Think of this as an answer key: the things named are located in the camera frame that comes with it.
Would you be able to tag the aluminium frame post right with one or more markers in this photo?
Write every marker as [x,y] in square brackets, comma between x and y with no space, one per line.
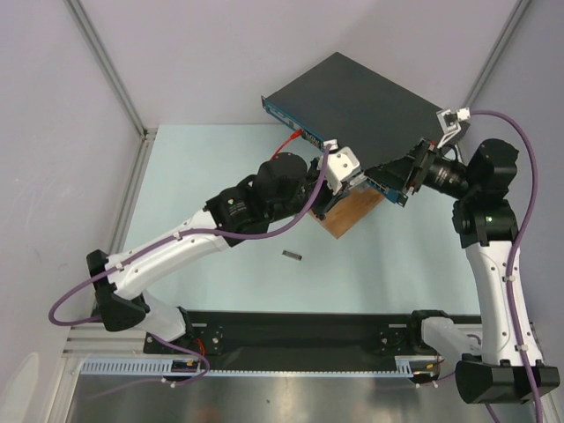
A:
[509,29]

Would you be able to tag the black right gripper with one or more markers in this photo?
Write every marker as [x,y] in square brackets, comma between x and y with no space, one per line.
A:
[420,165]

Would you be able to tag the silver transceiver module on table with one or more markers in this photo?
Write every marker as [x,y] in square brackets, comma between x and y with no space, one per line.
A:
[292,255]

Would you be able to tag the grey slotted cable duct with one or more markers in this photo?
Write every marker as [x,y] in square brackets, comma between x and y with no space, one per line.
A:
[400,367]

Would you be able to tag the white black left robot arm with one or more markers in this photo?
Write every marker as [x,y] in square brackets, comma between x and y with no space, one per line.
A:
[285,187]

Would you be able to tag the aluminium frame post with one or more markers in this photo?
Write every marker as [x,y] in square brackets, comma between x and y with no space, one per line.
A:
[107,67]
[509,29]

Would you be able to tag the wooden base board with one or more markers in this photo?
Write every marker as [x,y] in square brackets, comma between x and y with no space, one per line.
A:
[349,211]

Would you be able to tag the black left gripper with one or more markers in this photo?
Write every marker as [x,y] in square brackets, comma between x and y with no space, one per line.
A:
[330,200]

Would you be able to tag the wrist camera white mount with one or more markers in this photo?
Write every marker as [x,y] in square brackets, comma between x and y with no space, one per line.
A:
[454,124]
[343,170]

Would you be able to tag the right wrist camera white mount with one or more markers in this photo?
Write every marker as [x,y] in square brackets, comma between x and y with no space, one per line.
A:
[454,124]

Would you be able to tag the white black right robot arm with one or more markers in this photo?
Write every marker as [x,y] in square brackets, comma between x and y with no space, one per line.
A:
[507,366]

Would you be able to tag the blue black network switch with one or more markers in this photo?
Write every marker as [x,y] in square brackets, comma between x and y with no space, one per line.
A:
[341,99]

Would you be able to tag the aluminium frame post left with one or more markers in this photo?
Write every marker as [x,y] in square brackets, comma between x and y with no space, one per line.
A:
[107,67]

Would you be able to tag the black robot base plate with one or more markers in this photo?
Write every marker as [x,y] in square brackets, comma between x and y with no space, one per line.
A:
[297,341]

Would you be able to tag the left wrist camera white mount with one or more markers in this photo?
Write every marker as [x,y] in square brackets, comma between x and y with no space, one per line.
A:
[343,170]

